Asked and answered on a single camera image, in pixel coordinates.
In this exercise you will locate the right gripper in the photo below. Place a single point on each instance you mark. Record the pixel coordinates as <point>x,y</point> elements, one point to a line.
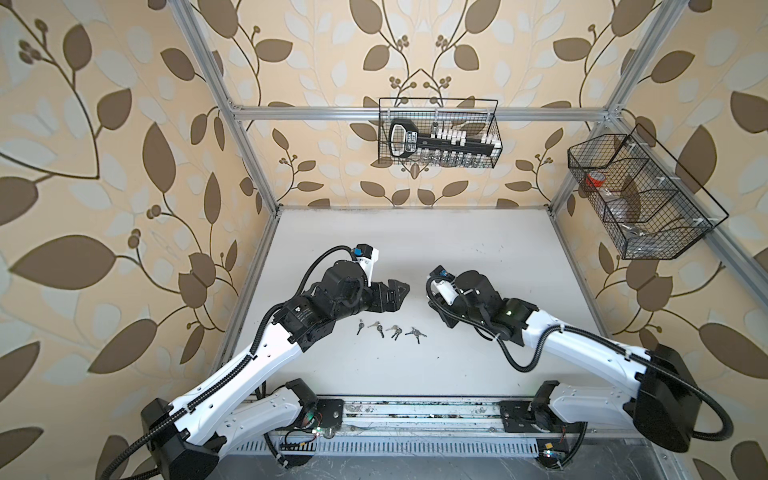
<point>449,321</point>

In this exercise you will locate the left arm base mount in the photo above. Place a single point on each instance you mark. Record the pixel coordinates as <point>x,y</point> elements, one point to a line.
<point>306,420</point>

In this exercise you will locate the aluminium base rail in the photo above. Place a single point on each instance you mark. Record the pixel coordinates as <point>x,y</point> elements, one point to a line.
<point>365,426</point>

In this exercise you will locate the back wire basket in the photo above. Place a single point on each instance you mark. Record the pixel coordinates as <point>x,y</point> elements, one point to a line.
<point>475,116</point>

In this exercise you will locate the red object in basket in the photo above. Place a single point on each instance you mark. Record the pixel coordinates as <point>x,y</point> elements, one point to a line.
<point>594,180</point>

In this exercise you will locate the side wire basket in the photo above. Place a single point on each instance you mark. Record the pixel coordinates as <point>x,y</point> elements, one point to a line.
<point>652,206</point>

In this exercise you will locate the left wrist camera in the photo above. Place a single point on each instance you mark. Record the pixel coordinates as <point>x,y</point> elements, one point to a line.
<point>366,256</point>

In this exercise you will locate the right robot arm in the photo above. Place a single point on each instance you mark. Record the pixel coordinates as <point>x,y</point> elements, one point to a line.
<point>651,390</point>

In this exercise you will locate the black tool set in basket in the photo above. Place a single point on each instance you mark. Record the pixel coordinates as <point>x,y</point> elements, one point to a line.
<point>440,145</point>

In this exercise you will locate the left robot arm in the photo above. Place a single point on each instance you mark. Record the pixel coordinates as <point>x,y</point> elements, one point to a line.
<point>188,436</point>

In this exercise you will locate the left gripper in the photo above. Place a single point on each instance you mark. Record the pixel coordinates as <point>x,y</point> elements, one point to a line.
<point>393,302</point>

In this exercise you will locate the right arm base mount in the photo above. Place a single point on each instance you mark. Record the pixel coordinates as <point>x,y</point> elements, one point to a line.
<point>540,420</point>

